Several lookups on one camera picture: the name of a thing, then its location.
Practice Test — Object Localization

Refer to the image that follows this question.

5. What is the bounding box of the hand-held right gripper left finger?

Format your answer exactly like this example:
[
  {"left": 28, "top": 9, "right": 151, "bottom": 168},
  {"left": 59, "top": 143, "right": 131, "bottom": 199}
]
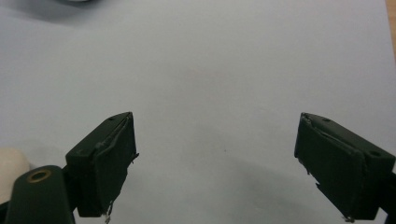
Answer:
[{"left": 64, "top": 111, "right": 140, "bottom": 224}]

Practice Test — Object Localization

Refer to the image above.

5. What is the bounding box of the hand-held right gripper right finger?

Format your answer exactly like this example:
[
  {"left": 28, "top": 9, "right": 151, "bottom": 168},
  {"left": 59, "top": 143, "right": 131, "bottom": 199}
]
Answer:
[{"left": 293, "top": 112, "right": 396, "bottom": 223}]

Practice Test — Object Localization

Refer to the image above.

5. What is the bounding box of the cream round object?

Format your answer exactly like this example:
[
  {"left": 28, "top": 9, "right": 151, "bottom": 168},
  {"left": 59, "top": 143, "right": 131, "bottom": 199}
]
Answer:
[{"left": 0, "top": 147, "right": 33, "bottom": 205}]

